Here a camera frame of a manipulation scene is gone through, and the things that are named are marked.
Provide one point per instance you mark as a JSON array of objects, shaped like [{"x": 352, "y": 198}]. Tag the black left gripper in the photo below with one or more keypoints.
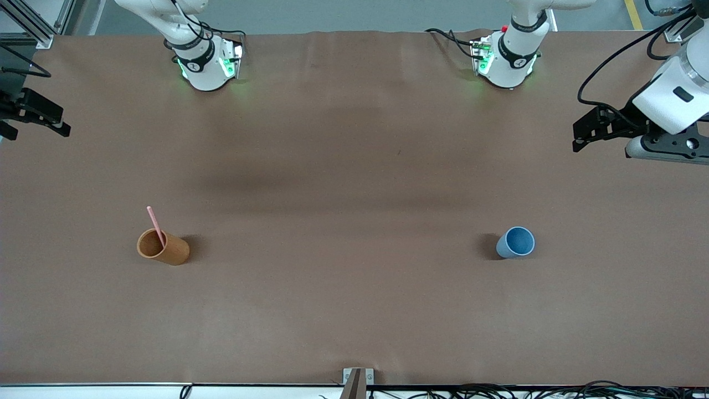
[{"x": 622, "y": 123}]

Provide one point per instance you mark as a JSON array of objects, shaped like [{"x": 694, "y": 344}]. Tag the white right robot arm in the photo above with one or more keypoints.
[{"x": 202, "y": 69}]

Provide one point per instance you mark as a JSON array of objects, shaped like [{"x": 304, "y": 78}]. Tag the pink chopstick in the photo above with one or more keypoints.
[{"x": 154, "y": 221}]

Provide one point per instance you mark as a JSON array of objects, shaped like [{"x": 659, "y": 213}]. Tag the orange cylindrical cup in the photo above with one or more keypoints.
[{"x": 174, "y": 252}]

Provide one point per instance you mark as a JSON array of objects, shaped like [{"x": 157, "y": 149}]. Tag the aluminium frame profile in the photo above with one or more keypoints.
[{"x": 39, "y": 25}]

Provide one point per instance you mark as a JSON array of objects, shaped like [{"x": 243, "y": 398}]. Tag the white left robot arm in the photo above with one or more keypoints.
[{"x": 512, "y": 61}]

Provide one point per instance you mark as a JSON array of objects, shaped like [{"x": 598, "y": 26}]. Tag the brown table cover sheet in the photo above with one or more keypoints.
[{"x": 354, "y": 166}]

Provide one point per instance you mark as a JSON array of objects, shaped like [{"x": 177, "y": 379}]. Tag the blue cup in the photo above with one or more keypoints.
[{"x": 518, "y": 242}]

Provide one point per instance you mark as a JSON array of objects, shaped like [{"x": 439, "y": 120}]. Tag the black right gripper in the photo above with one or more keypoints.
[{"x": 12, "y": 107}]

